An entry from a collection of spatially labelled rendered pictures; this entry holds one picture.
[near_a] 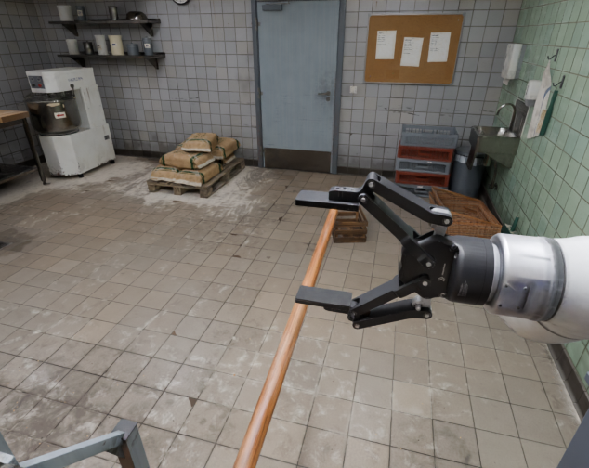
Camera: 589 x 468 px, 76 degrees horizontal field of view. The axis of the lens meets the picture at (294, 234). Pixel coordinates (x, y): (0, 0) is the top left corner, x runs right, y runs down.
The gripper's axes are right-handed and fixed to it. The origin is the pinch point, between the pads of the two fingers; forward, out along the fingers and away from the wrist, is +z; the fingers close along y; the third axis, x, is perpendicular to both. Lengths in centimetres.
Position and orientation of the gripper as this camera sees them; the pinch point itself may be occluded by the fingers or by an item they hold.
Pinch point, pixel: (307, 250)
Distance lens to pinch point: 46.3
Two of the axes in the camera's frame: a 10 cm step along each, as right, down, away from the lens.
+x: 2.4, -4.6, 8.6
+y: 0.0, 8.8, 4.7
